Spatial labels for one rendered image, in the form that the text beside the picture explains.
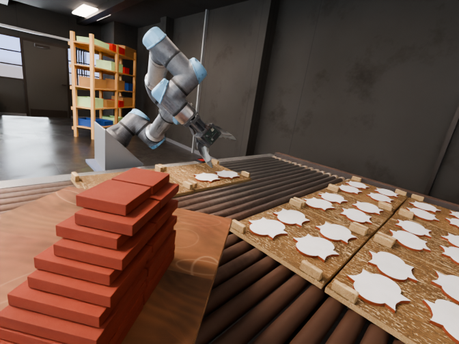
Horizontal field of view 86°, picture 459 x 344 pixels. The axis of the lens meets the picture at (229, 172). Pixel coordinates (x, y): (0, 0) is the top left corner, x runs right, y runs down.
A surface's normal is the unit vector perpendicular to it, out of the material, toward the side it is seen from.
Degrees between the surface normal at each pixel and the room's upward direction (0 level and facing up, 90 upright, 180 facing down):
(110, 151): 90
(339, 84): 90
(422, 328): 0
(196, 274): 0
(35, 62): 90
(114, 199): 0
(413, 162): 90
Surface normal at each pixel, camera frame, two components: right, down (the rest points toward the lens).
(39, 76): 0.66, 0.30
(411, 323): 0.14, -0.95
